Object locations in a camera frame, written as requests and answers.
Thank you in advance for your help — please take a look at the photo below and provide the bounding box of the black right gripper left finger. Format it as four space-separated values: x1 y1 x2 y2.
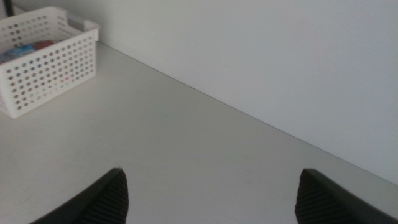
29 167 129 224

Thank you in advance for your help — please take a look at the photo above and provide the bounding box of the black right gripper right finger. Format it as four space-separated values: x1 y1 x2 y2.
294 167 398 224

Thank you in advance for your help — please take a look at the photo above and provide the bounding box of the red soda can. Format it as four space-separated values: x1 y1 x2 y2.
32 40 57 50

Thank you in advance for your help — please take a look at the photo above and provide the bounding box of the clear water bottle blue cap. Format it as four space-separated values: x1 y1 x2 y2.
0 45 37 63

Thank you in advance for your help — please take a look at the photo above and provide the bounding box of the white perforated plastic basket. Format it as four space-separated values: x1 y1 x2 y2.
0 6 100 119

